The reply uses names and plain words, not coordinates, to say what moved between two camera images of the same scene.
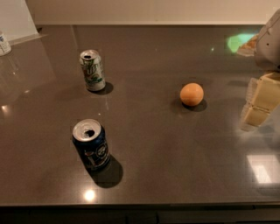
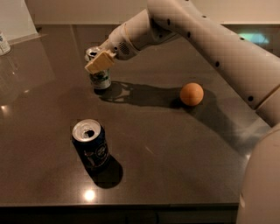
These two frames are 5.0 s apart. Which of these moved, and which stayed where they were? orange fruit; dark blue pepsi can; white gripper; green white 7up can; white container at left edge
Moved: green white 7up can; white gripper
Stayed: orange fruit; white container at left edge; dark blue pepsi can
